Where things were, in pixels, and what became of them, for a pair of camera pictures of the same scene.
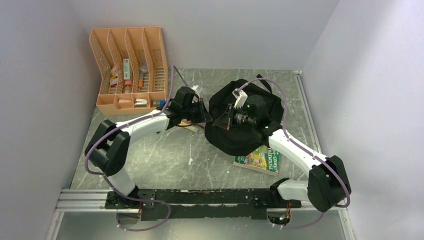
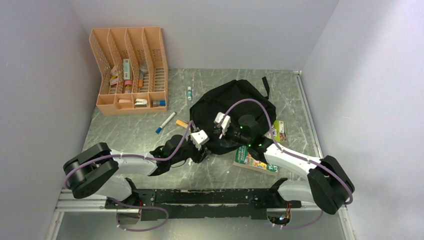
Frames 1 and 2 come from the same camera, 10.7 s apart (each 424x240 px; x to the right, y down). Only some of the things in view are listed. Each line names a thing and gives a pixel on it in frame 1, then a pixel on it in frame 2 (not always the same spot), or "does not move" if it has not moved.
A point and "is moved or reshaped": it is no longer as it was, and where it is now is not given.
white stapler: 140,102 does not move
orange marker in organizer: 141,80 does not move
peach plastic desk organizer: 133,69 does not move
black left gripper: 203,115 -> 199,155
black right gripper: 225,120 -> 231,125
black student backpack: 241,116 is moved or reshaped
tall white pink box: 126,69 does not move
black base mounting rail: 165,203 does not move
